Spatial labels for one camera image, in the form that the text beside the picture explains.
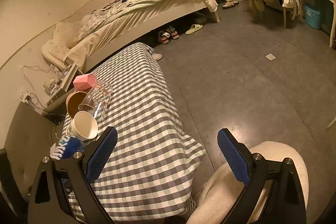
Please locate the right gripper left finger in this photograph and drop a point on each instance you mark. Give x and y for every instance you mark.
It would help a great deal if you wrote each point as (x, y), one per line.
(49, 201)

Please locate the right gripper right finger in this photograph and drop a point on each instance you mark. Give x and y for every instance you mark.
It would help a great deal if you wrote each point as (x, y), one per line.
(273, 185)

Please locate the blue plastic drink cup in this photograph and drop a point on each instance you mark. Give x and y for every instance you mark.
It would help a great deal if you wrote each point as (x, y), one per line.
(66, 147)

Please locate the white floral paper cup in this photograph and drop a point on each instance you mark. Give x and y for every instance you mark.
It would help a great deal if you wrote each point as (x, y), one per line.
(83, 126)

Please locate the brown paper cup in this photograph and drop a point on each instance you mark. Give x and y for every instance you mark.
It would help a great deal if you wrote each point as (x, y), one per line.
(73, 101)

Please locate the clear glass cup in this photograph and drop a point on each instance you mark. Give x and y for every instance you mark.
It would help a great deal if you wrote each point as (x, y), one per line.
(97, 100)

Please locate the pink faceted cup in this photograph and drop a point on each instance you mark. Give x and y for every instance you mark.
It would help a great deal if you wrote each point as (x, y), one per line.
(84, 82)

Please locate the checkered tablecloth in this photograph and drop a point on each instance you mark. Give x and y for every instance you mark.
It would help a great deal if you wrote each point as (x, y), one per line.
(149, 174)

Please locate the white nightstand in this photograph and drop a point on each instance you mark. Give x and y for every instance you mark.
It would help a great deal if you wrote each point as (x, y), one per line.
(61, 82)

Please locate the paper scrap on floor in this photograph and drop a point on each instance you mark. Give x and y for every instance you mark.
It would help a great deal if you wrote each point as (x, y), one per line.
(270, 56)

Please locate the beige slipper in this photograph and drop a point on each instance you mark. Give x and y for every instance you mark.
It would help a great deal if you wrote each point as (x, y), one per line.
(157, 56)

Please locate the blue laundry basket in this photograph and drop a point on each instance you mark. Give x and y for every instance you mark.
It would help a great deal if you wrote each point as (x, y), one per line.
(312, 16)

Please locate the white bed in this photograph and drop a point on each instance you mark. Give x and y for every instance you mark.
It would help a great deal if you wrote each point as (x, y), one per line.
(116, 32)

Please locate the green slide sandal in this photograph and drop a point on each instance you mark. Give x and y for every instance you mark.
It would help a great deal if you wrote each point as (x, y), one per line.
(194, 28)

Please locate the red white sneaker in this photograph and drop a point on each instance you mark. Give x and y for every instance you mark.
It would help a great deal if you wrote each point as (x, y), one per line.
(163, 37)
(172, 32)

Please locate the beige shoes pair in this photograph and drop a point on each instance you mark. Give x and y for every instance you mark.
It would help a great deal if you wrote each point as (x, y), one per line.
(230, 4)

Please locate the wall power socket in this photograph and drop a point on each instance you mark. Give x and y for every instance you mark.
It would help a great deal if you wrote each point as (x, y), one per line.
(25, 97)

